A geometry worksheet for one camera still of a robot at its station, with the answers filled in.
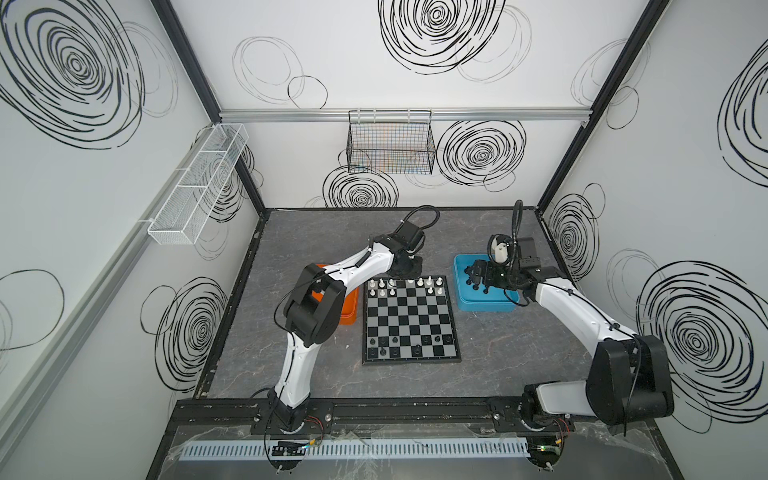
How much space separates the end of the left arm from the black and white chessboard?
119mm

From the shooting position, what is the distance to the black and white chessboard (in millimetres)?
842

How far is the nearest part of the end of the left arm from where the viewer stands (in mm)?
705
